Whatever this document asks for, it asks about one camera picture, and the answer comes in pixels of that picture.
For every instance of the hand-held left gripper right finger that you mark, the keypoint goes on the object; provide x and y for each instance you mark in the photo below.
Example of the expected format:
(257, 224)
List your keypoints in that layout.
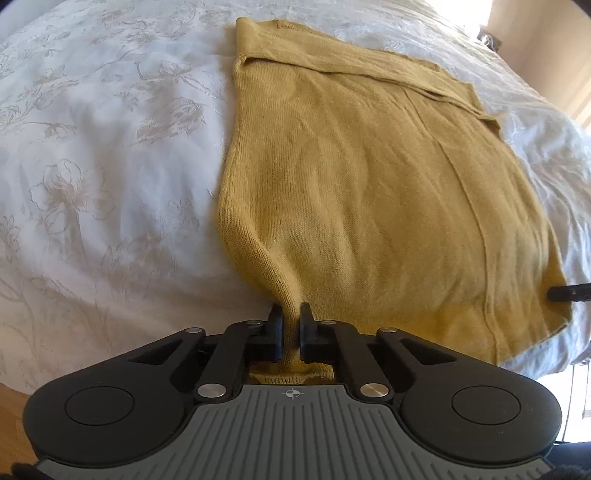
(307, 334)

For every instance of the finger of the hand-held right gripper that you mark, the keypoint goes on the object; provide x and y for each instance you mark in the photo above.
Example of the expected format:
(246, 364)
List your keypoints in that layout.
(570, 294)

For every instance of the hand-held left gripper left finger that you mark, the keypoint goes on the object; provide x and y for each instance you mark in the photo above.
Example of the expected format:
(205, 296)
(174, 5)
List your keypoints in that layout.
(276, 332)

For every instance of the yellow knit sweater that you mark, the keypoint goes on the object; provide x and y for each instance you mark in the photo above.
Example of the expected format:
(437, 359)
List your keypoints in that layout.
(369, 184)

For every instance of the white floral bedspread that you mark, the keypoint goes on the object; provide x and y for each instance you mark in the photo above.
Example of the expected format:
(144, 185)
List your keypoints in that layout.
(115, 138)

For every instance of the small dark bedside object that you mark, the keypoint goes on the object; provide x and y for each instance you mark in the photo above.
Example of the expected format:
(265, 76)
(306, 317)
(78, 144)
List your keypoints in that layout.
(490, 37)

